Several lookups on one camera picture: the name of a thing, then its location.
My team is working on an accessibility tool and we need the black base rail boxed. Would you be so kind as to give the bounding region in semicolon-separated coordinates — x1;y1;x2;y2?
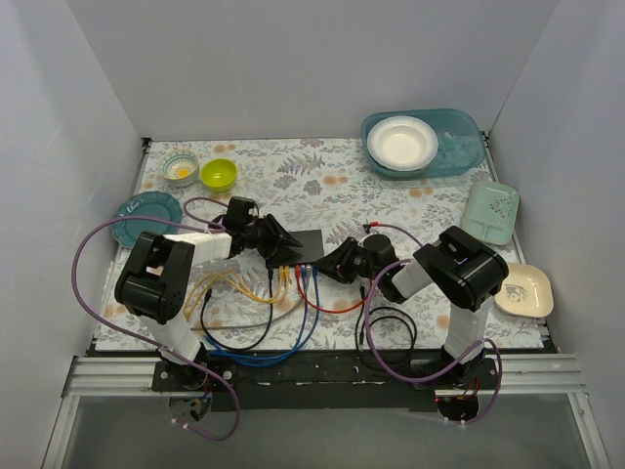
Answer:
151;347;501;412

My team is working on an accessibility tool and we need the grey cable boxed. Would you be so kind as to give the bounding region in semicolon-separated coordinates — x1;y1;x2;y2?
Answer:
189;295;306;332

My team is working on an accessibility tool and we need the black looped cable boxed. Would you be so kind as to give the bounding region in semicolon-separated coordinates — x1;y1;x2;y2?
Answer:
354;285;418;365

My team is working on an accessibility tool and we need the mint green square plate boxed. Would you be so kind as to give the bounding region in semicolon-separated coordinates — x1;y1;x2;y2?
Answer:
461;180;521;246

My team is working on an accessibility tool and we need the black network switch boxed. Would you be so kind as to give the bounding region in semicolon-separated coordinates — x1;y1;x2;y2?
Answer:
290;230;325;265

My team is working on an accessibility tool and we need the blue ethernet cable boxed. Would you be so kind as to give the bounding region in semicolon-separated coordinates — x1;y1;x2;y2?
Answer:
200;264;312;364
209;264;320;367

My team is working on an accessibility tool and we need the red ethernet cable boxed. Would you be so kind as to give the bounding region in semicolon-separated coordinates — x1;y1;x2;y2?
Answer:
292;263;367;315

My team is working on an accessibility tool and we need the floral table mat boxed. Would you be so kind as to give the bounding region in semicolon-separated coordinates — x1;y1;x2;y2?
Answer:
95;137;548;352

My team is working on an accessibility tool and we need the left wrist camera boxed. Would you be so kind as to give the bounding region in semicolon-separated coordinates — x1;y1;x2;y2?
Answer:
221;196;259;231

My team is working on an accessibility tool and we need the cream square dish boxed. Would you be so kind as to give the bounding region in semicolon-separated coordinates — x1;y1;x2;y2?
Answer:
494;263;554;319

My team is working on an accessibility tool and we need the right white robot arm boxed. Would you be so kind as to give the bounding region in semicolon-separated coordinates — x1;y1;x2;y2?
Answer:
313;226;509;389

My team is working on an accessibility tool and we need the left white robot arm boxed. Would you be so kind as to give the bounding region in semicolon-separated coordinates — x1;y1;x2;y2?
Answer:
114;215;302;391

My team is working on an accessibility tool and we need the teal plastic tub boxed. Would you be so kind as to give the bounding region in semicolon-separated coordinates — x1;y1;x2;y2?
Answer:
361;108;485;180

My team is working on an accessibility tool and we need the teal round plate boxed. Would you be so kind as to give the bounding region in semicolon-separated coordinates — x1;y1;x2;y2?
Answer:
111;191;183;248

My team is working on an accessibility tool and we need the lime green bowl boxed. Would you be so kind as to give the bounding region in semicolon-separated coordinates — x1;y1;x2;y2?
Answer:
199;158;238;193

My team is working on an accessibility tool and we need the patterned small bowl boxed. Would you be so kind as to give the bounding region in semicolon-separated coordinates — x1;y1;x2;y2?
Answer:
158;149;199;188

